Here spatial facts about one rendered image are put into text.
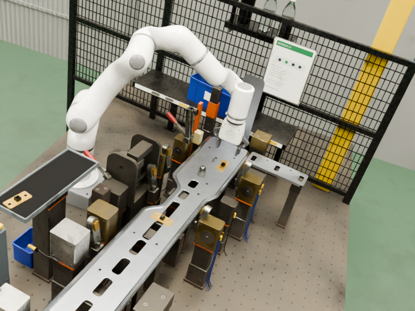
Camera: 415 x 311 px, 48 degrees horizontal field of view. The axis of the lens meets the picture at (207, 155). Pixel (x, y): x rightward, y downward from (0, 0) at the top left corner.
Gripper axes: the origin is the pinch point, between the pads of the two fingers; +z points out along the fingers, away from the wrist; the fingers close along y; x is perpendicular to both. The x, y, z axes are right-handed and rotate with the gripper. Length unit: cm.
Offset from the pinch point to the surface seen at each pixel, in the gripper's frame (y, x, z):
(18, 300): -19, -105, 3
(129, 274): -1, -75, 9
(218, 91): -19.9, 28.6, -9.7
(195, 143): -17.5, 6.2, 8.6
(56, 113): -181, 105, 109
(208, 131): -20.1, 28.6, 14.1
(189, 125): -19.2, -1.5, -4.5
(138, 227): -10, -56, 9
